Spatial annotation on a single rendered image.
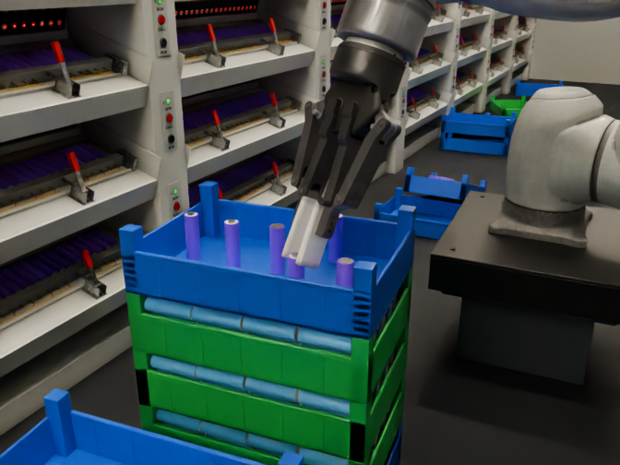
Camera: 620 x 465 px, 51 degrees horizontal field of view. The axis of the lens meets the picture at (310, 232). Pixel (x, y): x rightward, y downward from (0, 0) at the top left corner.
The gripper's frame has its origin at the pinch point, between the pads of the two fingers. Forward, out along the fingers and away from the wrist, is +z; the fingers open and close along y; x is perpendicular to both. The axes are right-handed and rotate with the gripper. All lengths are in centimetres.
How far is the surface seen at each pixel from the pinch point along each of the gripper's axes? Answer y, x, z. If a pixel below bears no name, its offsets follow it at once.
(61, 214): 58, 3, 15
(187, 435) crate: 10.0, -1.2, 30.0
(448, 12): 154, -182, -95
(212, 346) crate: 6.3, 2.6, 16.4
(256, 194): 89, -60, 5
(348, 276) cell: -5.5, -2.1, 2.8
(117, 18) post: 73, -3, -21
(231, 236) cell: 12.4, 0.6, 4.5
